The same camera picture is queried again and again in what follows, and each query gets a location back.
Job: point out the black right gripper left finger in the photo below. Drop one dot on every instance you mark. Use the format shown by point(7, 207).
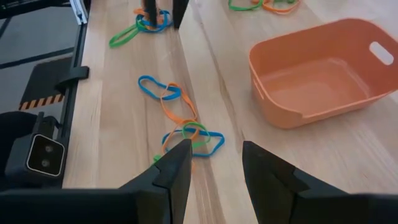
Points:
point(93, 208)

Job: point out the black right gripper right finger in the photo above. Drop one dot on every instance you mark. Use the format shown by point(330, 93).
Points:
point(295, 205)

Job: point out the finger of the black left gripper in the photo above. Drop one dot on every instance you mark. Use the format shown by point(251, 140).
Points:
point(180, 12)
point(151, 12)

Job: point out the orange plastic basket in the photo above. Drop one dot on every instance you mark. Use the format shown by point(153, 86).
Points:
point(311, 87)

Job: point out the black hazard-striped floor mat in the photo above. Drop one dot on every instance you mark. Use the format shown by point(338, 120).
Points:
point(43, 81)

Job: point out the black two-lens camera box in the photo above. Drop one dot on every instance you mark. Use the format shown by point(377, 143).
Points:
point(43, 155)

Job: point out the silver aluminium rail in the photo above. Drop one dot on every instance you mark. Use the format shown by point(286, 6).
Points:
point(77, 12)

